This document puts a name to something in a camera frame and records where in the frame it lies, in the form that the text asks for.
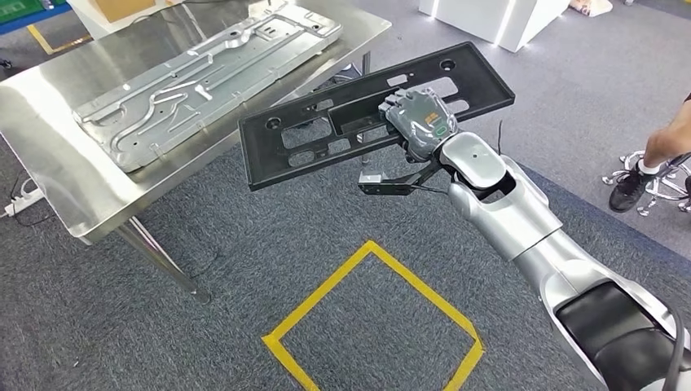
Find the stamped grey metal panel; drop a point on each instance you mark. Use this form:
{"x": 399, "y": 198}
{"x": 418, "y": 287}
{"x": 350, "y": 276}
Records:
{"x": 216, "y": 81}

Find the black plastic plate frame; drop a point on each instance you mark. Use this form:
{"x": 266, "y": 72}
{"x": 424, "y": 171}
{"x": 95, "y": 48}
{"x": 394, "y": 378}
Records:
{"x": 259, "y": 162}

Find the yellow floor tape square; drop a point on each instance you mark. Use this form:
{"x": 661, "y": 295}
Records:
{"x": 324, "y": 294}

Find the white desk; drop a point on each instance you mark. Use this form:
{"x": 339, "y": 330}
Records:
{"x": 86, "y": 27}

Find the black stool with chrome base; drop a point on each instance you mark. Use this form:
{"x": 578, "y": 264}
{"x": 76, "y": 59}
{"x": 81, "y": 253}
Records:
{"x": 661, "y": 186}

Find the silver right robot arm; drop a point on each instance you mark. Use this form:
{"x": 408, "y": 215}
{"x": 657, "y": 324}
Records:
{"x": 507, "y": 216}

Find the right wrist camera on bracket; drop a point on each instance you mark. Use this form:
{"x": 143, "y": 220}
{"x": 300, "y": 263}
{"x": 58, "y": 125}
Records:
{"x": 372, "y": 177}

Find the blue trolley frame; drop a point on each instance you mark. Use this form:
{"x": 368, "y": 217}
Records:
{"x": 38, "y": 19}

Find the person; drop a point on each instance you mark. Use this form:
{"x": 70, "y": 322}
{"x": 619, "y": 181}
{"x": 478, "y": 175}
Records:
{"x": 669, "y": 143}

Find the tan cloth bundle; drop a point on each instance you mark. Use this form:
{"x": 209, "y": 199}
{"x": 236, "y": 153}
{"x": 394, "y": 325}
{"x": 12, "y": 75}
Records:
{"x": 591, "y": 6}

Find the white lit plinth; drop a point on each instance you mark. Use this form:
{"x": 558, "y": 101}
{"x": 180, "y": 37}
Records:
{"x": 486, "y": 19}

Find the white power strip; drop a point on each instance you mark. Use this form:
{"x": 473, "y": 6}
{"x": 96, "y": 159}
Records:
{"x": 24, "y": 202}

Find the stainless steel workbench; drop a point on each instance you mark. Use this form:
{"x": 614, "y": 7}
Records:
{"x": 43, "y": 162}

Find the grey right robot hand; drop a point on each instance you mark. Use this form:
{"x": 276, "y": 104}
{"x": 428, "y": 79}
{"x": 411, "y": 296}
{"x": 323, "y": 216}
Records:
{"x": 424, "y": 121}

